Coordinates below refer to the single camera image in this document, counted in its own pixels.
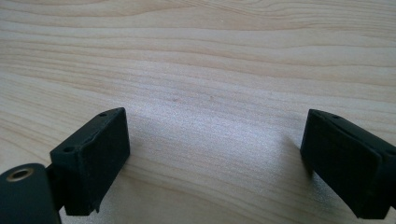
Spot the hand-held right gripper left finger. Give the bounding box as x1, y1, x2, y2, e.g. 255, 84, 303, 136
49, 106, 131, 217

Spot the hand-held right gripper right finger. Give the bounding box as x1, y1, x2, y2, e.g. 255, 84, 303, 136
300, 108, 396, 220

